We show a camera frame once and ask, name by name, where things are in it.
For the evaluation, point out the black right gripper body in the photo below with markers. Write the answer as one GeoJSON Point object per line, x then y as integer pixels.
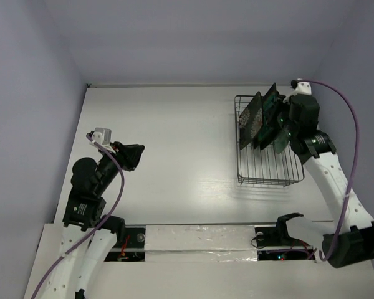
{"type": "Point", "coordinates": [284, 116]}

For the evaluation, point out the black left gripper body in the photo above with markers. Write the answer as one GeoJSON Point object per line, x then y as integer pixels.
{"type": "Point", "coordinates": [111, 169]}

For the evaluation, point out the teal square plate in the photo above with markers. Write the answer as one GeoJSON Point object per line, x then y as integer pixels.
{"type": "Point", "coordinates": [267, 100]}

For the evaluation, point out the black floral square plate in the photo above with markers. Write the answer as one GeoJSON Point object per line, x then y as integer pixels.
{"type": "Point", "coordinates": [250, 121]}

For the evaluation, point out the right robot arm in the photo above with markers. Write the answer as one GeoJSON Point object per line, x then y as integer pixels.
{"type": "Point", "coordinates": [352, 240]}

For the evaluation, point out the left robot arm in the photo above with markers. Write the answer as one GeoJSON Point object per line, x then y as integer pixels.
{"type": "Point", "coordinates": [88, 234]}

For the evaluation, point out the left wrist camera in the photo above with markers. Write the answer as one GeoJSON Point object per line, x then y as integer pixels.
{"type": "Point", "coordinates": [102, 136]}

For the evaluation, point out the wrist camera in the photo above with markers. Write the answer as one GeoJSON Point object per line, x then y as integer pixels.
{"type": "Point", "coordinates": [300, 87]}
{"type": "Point", "coordinates": [102, 136]}

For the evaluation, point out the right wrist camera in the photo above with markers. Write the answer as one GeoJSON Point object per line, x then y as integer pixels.
{"type": "Point", "coordinates": [300, 87]}

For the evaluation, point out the wire dish rack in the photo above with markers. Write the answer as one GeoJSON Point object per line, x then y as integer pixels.
{"type": "Point", "coordinates": [263, 167]}

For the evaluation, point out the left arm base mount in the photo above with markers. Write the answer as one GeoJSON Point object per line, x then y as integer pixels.
{"type": "Point", "coordinates": [131, 248]}

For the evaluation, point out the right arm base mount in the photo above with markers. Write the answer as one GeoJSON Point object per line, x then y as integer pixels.
{"type": "Point", "coordinates": [273, 243]}

